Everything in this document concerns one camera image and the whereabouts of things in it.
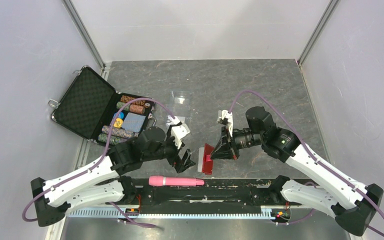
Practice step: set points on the blue poker chip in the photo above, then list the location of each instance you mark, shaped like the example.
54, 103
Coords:
119, 115

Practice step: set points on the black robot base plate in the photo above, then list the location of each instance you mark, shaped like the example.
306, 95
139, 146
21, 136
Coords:
216, 196

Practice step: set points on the blue playing card deck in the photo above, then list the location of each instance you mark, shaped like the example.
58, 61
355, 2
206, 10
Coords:
133, 122

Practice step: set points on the brown poker chip stack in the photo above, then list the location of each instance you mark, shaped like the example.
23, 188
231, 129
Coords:
126, 99

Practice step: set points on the red leather card holder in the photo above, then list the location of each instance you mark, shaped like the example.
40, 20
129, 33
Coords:
205, 163

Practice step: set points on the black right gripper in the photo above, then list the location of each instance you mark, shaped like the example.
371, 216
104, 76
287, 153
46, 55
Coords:
224, 149

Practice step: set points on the left aluminium frame post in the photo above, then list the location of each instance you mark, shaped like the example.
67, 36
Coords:
78, 22

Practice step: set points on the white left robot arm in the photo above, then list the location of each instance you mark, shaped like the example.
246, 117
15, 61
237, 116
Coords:
103, 180

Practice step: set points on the purple poker chip stack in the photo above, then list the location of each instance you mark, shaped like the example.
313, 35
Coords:
119, 132

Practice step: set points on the toothed aluminium rail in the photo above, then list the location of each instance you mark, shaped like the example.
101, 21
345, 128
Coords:
109, 212

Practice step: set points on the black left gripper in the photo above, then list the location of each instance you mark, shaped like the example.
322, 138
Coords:
180, 164

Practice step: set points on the right aluminium frame post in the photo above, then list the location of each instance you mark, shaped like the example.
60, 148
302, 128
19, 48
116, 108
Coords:
328, 12

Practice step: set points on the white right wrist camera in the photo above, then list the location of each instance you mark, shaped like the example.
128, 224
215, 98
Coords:
225, 118

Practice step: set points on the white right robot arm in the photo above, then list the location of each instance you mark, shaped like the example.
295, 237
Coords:
351, 203

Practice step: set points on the aluminium frame post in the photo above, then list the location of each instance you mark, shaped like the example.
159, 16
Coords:
328, 12
78, 22

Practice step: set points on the green and brown chip stack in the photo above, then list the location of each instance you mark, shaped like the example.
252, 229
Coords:
133, 108

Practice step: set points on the yellow poker chip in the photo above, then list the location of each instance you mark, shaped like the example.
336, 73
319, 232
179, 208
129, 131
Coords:
118, 122

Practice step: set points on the black poker chip case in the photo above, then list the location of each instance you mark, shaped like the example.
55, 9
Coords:
90, 103

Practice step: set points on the clear plastic card box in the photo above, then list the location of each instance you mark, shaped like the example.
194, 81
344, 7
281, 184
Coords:
180, 105

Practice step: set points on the pink cylindrical wand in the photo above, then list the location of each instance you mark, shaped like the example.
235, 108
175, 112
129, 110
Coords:
160, 181

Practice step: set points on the green poker chip stack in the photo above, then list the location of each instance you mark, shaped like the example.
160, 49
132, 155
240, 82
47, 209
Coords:
113, 140

